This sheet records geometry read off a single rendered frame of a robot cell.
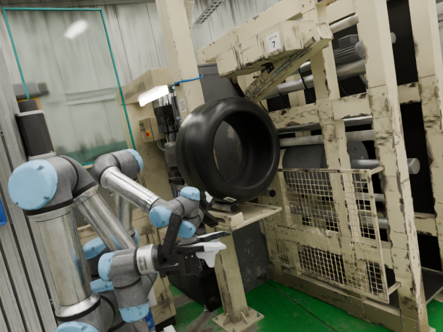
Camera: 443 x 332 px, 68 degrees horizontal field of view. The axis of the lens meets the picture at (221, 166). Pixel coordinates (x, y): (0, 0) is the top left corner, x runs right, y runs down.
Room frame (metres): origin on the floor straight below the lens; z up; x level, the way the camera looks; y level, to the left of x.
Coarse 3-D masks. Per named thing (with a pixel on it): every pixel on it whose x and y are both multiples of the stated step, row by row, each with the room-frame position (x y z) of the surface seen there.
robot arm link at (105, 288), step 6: (90, 282) 1.02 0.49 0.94; (96, 282) 1.01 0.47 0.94; (102, 282) 0.99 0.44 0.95; (108, 282) 0.98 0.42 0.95; (96, 288) 0.95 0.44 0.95; (102, 288) 0.95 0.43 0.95; (108, 288) 0.96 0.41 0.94; (102, 294) 0.94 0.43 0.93; (108, 294) 0.95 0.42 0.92; (114, 294) 0.97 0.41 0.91; (108, 300) 0.93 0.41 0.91; (114, 300) 0.95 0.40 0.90; (114, 306) 0.94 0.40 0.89; (114, 312) 0.93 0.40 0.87; (120, 312) 0.97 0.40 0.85; (114, 318) 0.93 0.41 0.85; (120, 318) 0.97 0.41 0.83; (114, 324) 0.95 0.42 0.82
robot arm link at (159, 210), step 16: (96, 160) 1.36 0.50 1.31; (112, 160) 1.36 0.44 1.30; (96, 176) 1.30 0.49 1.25; (112, 176) 1.28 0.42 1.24; (128, 192) 1.21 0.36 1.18; (144, 192) 1.20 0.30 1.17; (144, 208) 1.17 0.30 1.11; (160, 208) 1.12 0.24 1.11; (176, 208) 1.15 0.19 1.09; (160, 224) 1.10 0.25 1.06
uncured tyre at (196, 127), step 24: (192, 120) 1.76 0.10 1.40; (216, 120) 1.70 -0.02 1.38; (240, 120) 2.11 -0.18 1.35; (264, 120) 1.86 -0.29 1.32; (192, 144) 1.67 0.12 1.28; (264, 144) 2.06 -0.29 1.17; (192, 168) 1.68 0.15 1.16; (216, 168) 1.66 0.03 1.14; (240, 168) 2.10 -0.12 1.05; (264, 168) 2.02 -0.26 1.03; (216, 192) 1.69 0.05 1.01; (240, 192) 1.73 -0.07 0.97
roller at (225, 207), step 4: (216, 204) 1.82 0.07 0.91; (220, 204) 1.79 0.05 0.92; (224, 204) 1.76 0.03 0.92; (228, 204) 1.74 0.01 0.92; (232, 204) 1.72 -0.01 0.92; (216, 208) 1.83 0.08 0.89; (220, 208) 1.79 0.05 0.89; (224, 208) 1.75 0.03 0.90; (228, 208) 1.72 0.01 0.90; (232, 208) 1.70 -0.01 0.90; (236, 208) 1.71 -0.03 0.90
